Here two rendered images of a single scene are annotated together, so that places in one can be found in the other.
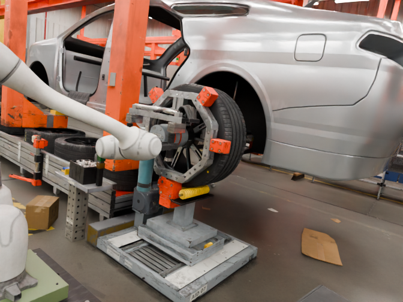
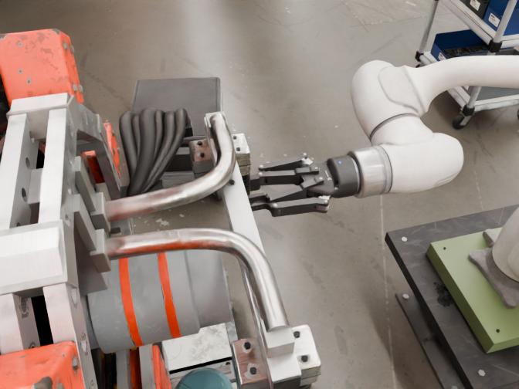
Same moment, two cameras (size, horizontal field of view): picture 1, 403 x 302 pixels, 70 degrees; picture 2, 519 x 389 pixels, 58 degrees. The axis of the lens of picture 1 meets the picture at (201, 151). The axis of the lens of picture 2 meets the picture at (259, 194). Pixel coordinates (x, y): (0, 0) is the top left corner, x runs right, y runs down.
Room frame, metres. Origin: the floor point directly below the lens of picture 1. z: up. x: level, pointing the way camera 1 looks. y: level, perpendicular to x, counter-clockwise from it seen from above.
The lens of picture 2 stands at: (1.87, 0.54, 1.44)
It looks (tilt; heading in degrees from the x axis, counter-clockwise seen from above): 48 degrees down; 220
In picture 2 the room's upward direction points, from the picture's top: straight up
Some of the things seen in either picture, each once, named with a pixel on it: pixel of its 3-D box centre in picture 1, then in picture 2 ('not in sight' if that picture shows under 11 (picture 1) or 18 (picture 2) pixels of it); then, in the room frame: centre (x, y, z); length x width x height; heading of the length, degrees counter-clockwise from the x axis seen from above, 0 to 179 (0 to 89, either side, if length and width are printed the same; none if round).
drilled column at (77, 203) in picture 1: (77, 210); not in sight; (1.91, 0.80, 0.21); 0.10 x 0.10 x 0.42; 53
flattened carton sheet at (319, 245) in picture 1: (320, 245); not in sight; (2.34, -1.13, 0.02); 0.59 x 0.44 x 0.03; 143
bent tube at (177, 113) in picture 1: (180, 106); (161, 145); (1.60, 0.15, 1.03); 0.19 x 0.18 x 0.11; 143
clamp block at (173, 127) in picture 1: (176, 127); (219, 157); (1.50, 0.15, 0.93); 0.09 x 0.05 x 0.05; 143
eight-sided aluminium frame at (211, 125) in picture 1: (177, 135); (100, 302); (1.76, 0.16, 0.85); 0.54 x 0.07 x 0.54; 53
